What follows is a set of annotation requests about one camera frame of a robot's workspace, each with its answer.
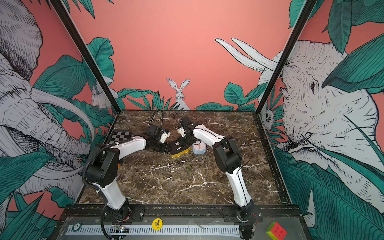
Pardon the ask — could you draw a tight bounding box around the yellow rectangular alarm clock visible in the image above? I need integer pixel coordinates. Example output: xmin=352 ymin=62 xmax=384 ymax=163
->
xmin=169 ymin=137 xmax=192 ymax=158

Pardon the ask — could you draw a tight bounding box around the light blue small alarm clock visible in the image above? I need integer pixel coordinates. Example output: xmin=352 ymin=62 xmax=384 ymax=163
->
xmin=192 ymin=140 xmax=207 ymax=155

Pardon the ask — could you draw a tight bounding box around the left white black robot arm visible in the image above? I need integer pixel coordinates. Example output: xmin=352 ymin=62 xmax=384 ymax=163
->
xmin=82 ymin=136 xmax=170 ymax=210

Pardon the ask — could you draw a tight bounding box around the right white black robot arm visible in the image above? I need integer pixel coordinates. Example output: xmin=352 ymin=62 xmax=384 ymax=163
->
xmin=178 ymin=117 xmax=254 ymax=221

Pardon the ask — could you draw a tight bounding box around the black white checkerboard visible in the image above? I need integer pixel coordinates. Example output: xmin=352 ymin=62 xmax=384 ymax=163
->
xmin=108 ymin=130 xmax=132 ymax=144

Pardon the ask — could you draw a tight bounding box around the yellow round sticker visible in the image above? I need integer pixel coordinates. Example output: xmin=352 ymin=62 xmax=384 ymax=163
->
xmin=152 ymin=218 xmax=163 ymax=231

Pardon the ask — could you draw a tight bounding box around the small green circuit board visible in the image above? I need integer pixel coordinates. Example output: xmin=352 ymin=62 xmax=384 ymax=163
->
xmin=113 ymin=226 xmax=130 ymax=234

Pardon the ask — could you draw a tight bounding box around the colourful rubik cube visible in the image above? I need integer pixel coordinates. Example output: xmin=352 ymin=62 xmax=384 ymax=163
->
xmin=266 ymin=222 xmax=287 ymax=240

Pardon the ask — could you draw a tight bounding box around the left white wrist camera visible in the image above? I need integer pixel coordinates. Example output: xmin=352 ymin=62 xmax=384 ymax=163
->
xmin=159 ymin=129 xmax=171 ymax=143

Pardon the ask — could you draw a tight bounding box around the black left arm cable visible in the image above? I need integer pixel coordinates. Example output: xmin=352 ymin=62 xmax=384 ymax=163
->
xmin=99 ymin=191 xmax=127 ymax=240

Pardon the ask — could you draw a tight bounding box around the white slotted cable duct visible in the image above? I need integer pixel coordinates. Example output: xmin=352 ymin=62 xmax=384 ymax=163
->
xmin=65 ymin=225 xmax=240 ymax=237

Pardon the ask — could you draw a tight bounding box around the black mounting rail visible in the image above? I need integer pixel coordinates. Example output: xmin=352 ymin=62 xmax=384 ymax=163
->
xmin=59 ymin=204 xmax=303 ymax=223

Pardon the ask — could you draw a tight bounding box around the left black frame post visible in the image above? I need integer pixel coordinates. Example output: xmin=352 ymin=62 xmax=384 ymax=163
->
xmin=50 ymin=0 xmax=121 ymax=114

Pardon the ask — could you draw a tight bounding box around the black frame post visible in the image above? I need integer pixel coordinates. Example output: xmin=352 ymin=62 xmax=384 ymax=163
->
xmin=50 ymin=0 xmax=121 ymax=114
xmin=256 ymin=0 xmax=317 ymax=115

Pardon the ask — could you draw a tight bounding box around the right black frame post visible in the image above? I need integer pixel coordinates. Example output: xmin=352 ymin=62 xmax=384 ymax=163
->
xmin=256 ymin=0 xmax=317 ymax=115

